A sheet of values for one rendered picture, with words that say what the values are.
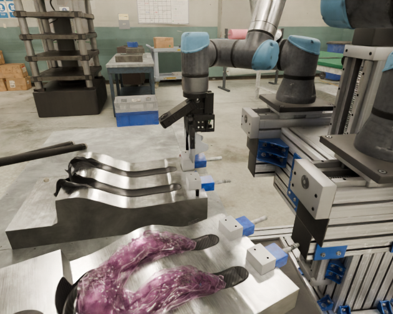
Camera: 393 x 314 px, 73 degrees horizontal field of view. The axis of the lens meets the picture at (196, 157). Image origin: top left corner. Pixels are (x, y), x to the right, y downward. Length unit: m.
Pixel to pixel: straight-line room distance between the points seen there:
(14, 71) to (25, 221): 6.61
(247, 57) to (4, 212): 0.83
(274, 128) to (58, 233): 0.82
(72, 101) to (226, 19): 4.09
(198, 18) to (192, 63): 6.51
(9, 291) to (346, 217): 0.69
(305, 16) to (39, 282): 8.08
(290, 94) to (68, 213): 0.85
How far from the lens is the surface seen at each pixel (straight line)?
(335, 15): 0.48
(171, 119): 0.77
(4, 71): 7.41
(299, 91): 1.09
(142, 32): 7.11
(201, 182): 0.75
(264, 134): 1.09
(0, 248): 0.86
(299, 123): 1.13
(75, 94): 4.69
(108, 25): 7.14
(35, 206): 0.86
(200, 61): 0.74
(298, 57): 1.09
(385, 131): 0.71
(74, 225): 0.76
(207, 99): 0.78
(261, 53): 0.74
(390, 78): 0.70
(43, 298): 0.54
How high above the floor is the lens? 1.30
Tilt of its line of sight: 26 degrees down
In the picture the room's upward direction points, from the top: straight up
